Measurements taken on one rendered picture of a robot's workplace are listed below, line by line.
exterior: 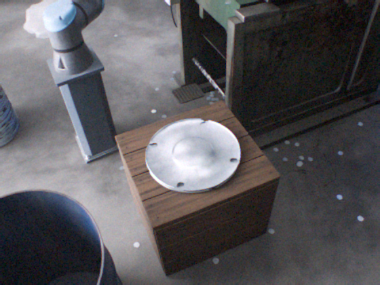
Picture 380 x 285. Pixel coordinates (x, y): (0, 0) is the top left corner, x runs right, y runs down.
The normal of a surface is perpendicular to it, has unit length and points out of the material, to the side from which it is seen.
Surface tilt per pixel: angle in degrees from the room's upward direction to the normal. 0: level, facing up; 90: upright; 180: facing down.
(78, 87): 90
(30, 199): 88
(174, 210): 0
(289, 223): 0
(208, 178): 0
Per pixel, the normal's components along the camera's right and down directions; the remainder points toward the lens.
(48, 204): -0.04, 0.70
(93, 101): 0.46, 0.63
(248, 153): -0.05, -0.68
